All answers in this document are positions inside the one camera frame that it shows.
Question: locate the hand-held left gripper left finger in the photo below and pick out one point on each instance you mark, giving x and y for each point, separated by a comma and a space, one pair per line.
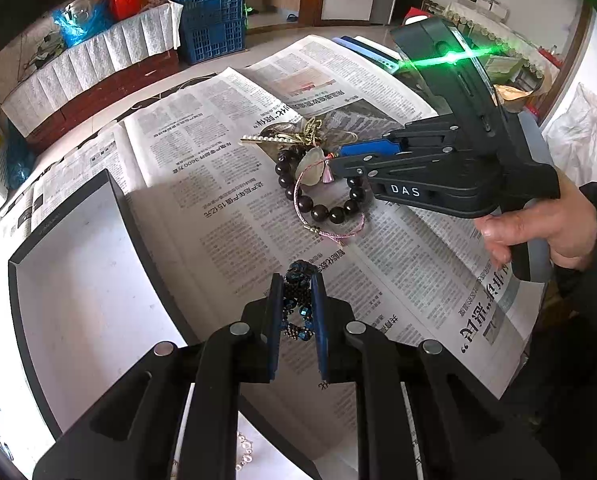
276, 310

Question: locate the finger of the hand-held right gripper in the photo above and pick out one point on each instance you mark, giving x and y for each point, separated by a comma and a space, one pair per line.
403, 165
368, 149

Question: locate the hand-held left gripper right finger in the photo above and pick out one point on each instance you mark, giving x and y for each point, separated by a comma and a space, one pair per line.
320, 320

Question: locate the white box with black rim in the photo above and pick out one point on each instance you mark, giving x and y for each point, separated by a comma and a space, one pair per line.
83, 310

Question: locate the person's right hand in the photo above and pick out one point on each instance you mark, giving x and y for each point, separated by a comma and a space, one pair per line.
543, 230

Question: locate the translucent stone pendant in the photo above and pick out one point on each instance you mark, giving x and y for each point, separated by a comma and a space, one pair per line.
312, 164

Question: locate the stack of phones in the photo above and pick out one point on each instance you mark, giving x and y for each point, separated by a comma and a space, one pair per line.
366, 50

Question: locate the table with lace cloth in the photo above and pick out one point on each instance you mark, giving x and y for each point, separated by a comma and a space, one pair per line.
498, 17

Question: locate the pearl hair clip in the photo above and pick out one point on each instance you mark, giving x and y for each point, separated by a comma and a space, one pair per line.
266, 138

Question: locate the white plastic bag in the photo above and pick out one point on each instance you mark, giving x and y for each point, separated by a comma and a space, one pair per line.
585, 130

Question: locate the large spread newspaper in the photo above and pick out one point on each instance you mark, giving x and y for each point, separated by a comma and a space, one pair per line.
238, 170

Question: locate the blue plastic crate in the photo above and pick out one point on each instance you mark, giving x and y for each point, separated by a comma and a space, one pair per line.
213, 42
211, 7

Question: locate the newspaper sheet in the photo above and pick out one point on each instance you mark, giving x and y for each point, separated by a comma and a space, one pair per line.
73, 170

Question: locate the person's dark clothing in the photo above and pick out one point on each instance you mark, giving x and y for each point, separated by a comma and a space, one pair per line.
573, 370

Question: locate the brown wooden cabinet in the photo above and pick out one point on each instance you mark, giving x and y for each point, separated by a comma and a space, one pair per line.
103, 95

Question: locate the white cloth cover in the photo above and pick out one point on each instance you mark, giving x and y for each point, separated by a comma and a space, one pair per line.
93, 55

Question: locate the blue plastic bag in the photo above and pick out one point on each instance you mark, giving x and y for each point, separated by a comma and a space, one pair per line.
83, 22

